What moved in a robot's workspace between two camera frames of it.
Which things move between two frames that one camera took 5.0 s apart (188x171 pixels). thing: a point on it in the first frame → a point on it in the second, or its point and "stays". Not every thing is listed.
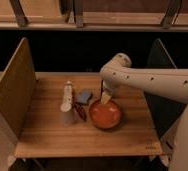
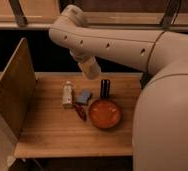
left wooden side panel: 14,90 stays
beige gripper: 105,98 → 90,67
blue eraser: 86,94 stays
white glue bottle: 68,93 stays
